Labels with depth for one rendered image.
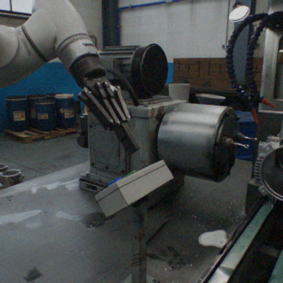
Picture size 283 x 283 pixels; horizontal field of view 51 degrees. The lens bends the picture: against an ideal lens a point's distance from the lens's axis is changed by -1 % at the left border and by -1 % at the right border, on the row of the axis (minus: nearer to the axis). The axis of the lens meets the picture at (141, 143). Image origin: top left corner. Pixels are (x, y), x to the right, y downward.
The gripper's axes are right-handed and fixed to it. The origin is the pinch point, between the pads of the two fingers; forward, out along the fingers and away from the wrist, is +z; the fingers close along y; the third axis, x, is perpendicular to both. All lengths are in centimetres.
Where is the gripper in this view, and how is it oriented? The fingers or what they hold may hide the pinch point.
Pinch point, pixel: (126, 138)
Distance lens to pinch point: 68.7
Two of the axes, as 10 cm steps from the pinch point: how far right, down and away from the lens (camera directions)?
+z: 5.0, 8.5, -1.4
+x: -6.4, 4.7, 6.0
